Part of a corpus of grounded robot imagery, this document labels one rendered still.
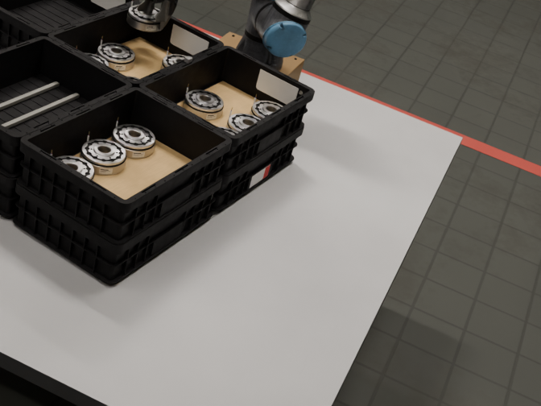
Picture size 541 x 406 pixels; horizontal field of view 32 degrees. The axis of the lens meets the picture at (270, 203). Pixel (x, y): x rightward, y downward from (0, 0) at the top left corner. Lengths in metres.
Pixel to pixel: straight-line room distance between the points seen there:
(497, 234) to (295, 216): 1.74
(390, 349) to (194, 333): 1.33
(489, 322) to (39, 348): 2.01
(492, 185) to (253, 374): 2.56
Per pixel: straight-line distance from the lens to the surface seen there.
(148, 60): 2.66
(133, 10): 2.64
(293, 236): 2.32
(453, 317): 3.45
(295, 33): 2.62
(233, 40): 2.97
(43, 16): 2.80
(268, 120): 2.30
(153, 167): 2.20
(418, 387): 3.11
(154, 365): 1.90
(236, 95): 2.58
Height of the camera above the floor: 2.04
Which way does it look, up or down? 34 degrees down
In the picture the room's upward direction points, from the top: 17 degrees clockwise
